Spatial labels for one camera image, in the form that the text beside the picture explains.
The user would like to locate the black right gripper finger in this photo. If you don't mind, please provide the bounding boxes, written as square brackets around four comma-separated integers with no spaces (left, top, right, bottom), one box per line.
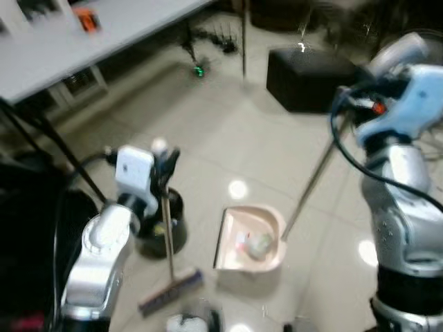
[337,85,366,116]

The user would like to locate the broom with wooden handle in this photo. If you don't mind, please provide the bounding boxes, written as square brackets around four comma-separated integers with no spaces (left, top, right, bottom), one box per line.
[137,137,206,317]

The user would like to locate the pink long-handled dustpan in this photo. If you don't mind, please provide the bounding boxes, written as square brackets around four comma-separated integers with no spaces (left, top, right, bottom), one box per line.
[213,114,349,273]

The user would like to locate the black box on floor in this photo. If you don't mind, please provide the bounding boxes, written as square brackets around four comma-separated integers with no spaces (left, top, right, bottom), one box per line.
[266,46,362,114]

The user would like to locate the black round waste bin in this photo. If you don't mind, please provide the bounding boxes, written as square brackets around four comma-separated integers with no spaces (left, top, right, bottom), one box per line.
[134,188,188,260]

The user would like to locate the white low cabinet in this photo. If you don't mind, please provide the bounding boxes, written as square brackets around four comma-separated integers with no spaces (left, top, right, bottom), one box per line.
[40,64,109,120]

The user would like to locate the crumpled grey paper ball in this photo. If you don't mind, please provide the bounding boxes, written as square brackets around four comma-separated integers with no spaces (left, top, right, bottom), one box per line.
[246,233,275,261]

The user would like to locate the thin metal table leg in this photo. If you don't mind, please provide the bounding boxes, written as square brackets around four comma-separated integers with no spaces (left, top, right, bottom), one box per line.
[240,0,250,80]

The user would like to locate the grey table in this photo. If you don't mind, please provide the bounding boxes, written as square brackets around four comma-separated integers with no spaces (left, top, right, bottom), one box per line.
[0,0,215,106]

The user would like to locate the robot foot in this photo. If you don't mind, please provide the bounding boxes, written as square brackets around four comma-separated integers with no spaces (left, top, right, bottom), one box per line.
[165,302,224,332]

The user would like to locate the orange and black device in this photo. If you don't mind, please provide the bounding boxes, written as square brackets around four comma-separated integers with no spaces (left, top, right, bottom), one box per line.
[72,6,102,33]

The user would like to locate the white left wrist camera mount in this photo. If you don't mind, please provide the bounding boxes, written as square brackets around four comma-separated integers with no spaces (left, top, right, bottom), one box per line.
[114,145,160,218]

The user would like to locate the pale blue right wrist camera mount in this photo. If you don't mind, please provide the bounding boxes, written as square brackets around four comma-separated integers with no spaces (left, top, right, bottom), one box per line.
[355,33,443,147]

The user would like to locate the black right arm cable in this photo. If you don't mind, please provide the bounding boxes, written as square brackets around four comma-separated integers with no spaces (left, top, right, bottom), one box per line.
[330,82,443,212]

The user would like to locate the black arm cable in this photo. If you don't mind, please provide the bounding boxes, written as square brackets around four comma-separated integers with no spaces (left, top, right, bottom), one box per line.
[66,147,118,191]
[330,82,443,212]

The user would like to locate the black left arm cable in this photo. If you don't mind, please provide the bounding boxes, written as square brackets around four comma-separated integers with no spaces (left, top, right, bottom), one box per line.
[66,147,118,191]

